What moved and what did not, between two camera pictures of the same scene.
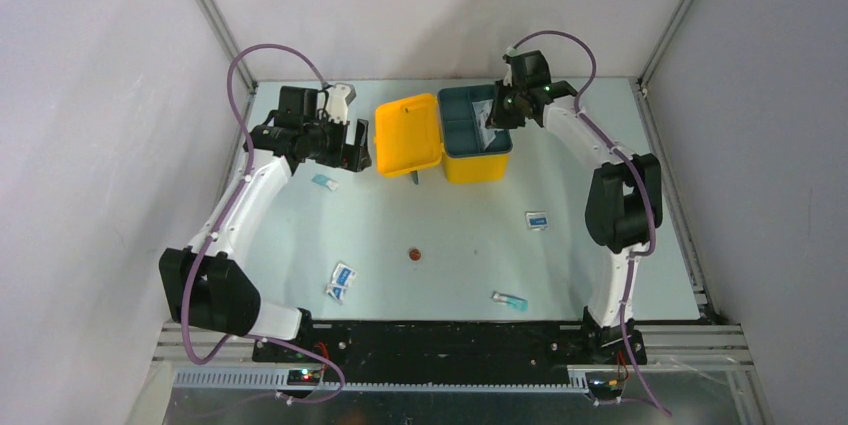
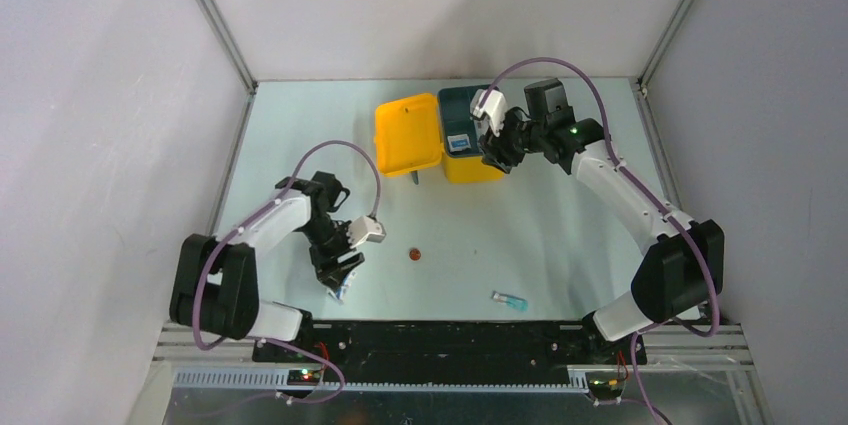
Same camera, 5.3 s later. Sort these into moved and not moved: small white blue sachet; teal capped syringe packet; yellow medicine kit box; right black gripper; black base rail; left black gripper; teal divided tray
Moved: right black gripper; small white blue sachet; left black gripper
Not moved: teal divided tray; black base rail; yellow medicine kit box; teal capped syringe packet
